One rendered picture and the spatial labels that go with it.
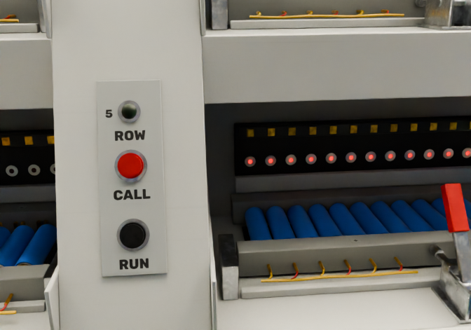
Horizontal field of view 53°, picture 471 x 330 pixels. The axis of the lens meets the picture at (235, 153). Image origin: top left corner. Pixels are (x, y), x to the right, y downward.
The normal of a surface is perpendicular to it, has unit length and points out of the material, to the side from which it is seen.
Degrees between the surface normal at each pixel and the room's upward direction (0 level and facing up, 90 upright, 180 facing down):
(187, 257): 90
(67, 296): 90
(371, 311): 21
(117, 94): 90
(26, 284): 111
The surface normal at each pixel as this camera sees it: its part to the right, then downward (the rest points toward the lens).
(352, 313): -0.01, -0.95
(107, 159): 0.08, -0.04
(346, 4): 0.09, 0.32
